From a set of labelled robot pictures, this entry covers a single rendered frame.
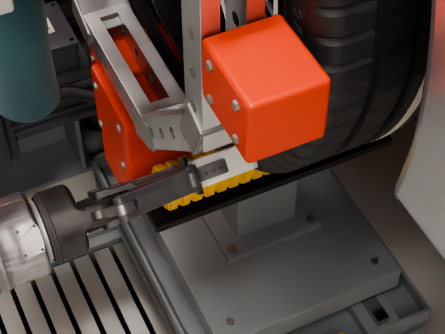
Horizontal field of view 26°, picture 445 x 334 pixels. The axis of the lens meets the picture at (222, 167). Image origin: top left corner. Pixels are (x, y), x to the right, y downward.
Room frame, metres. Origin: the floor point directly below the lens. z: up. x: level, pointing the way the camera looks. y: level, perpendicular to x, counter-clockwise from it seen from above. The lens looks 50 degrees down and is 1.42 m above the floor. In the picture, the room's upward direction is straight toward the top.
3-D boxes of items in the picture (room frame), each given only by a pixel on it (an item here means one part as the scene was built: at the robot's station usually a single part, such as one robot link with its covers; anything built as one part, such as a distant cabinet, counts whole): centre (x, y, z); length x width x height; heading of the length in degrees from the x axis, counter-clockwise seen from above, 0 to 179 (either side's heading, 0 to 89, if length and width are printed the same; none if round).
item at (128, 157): (0.86, 0.07, 0.48); 0.16 x 0.12 x 0.17; 115
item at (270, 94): (0.56, -0.03, 0.85); 0.09 x 0.08 x 0.07; 25
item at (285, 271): (0.92, -0.05, 0.32); 0.40 x 0.30 x 0.28; 25
